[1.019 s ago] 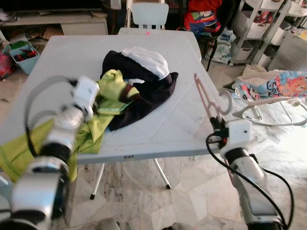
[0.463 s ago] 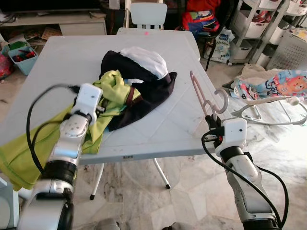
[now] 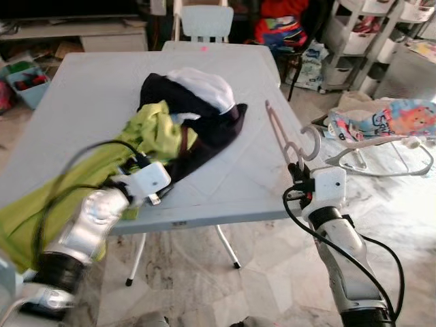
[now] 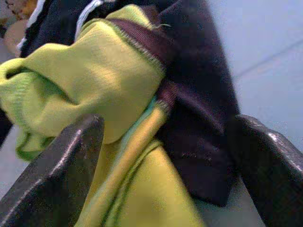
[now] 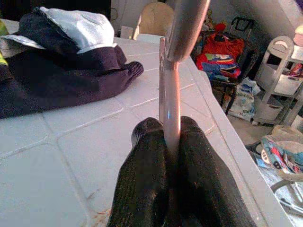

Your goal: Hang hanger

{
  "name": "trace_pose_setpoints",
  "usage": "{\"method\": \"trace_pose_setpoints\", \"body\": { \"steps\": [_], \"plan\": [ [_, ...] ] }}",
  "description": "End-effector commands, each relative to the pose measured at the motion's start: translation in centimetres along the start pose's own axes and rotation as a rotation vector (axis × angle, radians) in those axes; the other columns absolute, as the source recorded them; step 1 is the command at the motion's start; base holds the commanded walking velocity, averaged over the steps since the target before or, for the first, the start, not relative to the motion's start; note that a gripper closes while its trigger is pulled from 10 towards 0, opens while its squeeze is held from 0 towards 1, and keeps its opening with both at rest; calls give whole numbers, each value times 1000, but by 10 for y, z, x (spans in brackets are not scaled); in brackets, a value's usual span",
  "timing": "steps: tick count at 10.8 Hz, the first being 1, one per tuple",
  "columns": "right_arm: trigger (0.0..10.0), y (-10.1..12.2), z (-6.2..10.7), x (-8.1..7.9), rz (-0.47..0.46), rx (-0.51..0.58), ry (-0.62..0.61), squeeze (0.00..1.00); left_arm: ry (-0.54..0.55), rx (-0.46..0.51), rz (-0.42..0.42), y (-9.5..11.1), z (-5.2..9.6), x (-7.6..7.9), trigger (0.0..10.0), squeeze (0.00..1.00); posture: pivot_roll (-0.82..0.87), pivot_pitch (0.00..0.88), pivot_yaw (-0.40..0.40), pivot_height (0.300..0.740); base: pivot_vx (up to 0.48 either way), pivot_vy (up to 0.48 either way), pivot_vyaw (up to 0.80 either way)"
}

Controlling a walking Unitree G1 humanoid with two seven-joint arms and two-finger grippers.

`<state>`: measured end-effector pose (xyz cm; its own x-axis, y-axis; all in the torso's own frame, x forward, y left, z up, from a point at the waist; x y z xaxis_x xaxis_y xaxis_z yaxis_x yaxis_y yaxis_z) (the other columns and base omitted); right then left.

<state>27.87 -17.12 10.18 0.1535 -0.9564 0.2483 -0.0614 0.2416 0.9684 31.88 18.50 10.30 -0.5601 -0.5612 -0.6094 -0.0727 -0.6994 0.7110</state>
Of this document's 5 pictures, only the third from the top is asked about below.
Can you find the cartoon print baby bouncer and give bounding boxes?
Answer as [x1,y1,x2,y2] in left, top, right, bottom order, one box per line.
[312,99,436,178]

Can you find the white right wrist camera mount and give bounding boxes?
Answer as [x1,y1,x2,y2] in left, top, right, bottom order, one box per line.
[310,167,348,219]

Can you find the white kids chair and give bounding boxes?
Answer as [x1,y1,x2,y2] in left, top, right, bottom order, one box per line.
[172,0,234,43]

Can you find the small pale blue table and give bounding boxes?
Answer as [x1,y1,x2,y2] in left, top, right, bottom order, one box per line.
[162,40,281,88]

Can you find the light blue toy bin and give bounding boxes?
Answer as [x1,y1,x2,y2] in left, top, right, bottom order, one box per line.
[3,61,50,110]

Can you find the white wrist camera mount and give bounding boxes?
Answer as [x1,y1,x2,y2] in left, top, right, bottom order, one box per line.
[112,161,172,205]
[310,167,348,219]

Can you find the black garment pile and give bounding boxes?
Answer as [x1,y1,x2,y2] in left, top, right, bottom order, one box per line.
[136,72,248,183]

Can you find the white cloth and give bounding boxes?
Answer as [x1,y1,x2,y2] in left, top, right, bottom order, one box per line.
[166,67,236,115]

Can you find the red blue kids backpack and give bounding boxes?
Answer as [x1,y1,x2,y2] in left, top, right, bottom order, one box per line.
[255,0,311,55]

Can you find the blue white diaper pack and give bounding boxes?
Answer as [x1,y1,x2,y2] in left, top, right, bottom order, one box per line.
[294,41,326,91]

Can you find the white rolling storage trolley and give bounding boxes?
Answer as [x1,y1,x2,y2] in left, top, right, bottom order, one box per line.
[371,0,436,69]
[320,0,382,93]

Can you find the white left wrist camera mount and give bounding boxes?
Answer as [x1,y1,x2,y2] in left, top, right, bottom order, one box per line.
[112,161,172,205]

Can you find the green shirt with maroon collar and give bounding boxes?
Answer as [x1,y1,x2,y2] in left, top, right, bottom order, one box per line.
[0,100,198,273]

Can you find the grey ribbed box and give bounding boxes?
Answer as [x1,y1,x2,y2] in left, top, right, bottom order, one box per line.
[371,42,436,103]

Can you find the white low console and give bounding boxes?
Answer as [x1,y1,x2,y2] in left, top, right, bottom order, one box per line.
[0,17,149,54]

